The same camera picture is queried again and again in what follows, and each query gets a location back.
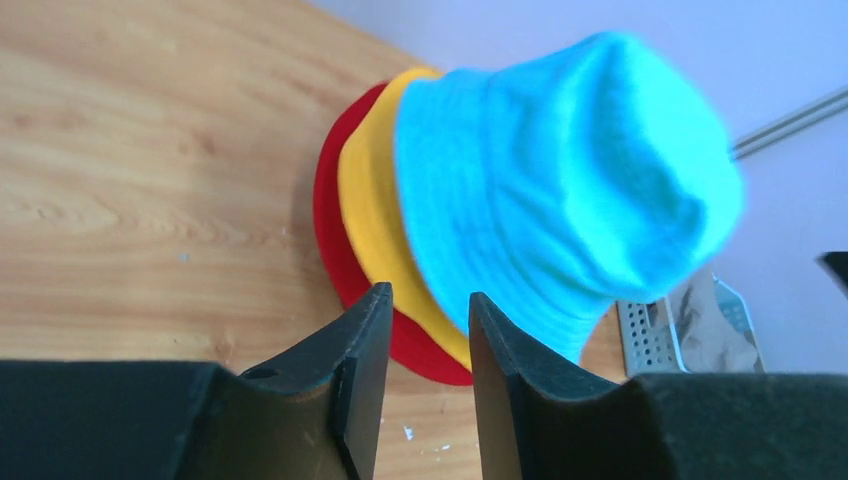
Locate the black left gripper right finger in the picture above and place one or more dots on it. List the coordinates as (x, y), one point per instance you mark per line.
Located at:
(540, 416)

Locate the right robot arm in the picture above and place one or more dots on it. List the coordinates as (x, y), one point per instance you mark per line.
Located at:
(835, 263)

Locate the yellow bucket hat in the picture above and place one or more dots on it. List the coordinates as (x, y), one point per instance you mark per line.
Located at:
(373, 222)

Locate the red bucket hat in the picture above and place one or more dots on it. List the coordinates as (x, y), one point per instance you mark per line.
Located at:
(410, 345)

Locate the light blue bucket hat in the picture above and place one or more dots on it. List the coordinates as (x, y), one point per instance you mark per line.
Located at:
(563, 184)

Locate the grey hat in basket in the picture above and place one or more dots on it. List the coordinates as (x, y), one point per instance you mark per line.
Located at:
(707, 341)

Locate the light blue plastic basket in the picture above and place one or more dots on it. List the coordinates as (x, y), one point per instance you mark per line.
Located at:
(648, 335)

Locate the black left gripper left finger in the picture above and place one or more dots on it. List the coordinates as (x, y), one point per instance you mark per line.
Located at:
(310, 412)

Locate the aluminium frame rail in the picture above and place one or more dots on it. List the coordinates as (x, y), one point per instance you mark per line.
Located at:
(791, 124)

